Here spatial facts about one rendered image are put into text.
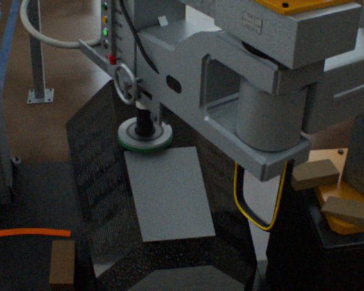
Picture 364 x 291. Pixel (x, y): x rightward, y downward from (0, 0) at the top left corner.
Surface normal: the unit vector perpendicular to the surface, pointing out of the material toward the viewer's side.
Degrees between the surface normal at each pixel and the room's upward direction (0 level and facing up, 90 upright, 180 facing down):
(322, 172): 0
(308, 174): 0
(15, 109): 0
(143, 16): 90
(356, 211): 11
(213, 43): 90
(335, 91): 90
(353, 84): 90
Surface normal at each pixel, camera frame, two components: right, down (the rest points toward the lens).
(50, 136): 0.03, -0.82
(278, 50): -0.82, 0.32
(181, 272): 0.15, 0.58
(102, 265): -0.67, -0.51
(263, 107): -0.43, 0.51
